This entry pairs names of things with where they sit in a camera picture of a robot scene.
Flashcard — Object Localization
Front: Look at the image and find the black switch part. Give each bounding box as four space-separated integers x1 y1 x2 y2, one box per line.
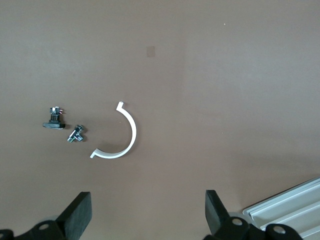
41 106 67 131

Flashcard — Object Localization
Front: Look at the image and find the white curved half ring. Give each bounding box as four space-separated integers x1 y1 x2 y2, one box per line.
89 100 138 160

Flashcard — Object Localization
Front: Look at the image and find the small metal fitting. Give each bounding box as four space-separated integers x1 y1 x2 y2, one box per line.
67 124 86 144

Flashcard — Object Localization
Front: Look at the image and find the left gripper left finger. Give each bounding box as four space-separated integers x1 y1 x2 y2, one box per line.
14 191 93 240

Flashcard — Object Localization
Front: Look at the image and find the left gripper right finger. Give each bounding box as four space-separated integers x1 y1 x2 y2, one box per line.
203 189 251 240

